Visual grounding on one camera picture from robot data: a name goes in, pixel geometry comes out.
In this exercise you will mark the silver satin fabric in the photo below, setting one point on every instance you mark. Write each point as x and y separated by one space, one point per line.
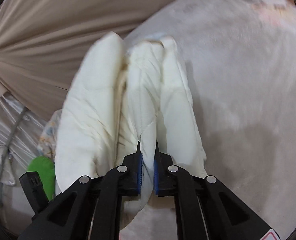
22 129

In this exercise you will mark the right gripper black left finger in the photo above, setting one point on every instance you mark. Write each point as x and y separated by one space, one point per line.
90 208

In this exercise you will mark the green cloth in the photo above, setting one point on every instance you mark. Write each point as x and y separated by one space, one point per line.
46 170

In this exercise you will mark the beige curtain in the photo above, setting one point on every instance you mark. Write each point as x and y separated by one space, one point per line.
42 43

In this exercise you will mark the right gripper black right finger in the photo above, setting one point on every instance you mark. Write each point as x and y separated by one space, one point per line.
205 208

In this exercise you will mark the floral patterned cloth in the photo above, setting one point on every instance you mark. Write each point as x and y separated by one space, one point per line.
48 139

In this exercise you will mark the cream quilted jacket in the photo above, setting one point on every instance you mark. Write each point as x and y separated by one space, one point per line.
121 100

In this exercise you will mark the floral white blanket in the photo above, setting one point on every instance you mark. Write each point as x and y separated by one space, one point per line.
241 62

